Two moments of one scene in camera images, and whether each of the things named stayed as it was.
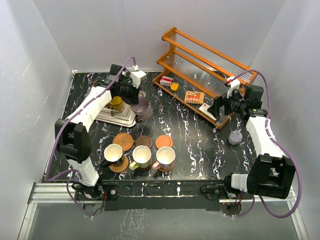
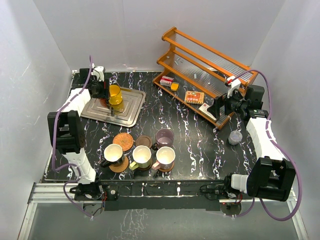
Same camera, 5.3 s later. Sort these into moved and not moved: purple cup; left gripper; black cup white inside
Moved: left gripper; purple cup
Not moved: black cup white inside
